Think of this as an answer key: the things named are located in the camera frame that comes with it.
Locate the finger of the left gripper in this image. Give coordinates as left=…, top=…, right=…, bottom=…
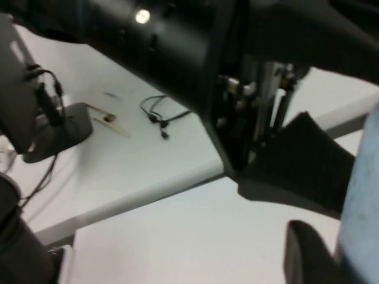
left=227, top=111, right=356, bottom=220
left=248, top=0, right=379, bottom=93

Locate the plain wooden stick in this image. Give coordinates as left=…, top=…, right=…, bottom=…
left=93, top=117, right=131, bottom=139

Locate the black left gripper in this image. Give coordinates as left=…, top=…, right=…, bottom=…
left=207, top=0, right=309, bottom=174

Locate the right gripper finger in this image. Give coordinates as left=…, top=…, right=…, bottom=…
left=284, top=220, right=344, bottom=284

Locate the wooden stick with clip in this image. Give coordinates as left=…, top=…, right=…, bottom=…
left=84, top=102, right=117, bottom=122

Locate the light blue plastic cup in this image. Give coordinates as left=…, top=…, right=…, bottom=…
left=337, top=102, right=379, bottom=284

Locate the black cable with connectors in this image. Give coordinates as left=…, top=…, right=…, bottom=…
left=140, top=94, right=193, bottom=140

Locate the thin black base cable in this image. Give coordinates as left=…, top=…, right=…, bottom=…
left=16, top=63, right=65, bottom=208

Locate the white side table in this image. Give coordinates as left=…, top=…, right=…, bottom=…
left=0, top=23, right=379, bottom=246

